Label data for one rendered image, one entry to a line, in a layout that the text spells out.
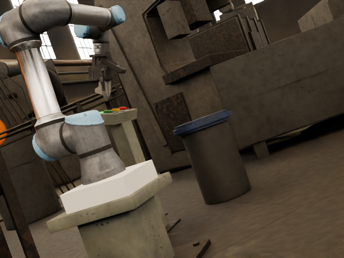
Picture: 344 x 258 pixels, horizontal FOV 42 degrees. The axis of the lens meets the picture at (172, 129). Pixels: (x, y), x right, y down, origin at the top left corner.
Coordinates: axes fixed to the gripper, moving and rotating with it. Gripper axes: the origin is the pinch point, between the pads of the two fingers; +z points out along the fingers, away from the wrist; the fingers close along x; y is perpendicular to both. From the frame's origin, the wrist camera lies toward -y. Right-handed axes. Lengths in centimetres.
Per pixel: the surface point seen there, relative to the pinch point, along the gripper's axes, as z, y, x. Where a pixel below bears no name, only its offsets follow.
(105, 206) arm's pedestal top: 27, -34, 67
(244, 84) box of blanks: 1, -35, -137
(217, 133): 20, -42, -34
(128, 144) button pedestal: 21.1, -8.6, -2.4
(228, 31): -70, 87, -600
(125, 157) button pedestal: 27.7, -6.5, -2.4
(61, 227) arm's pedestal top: 35, -19, 67
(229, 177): 42, -48, -32
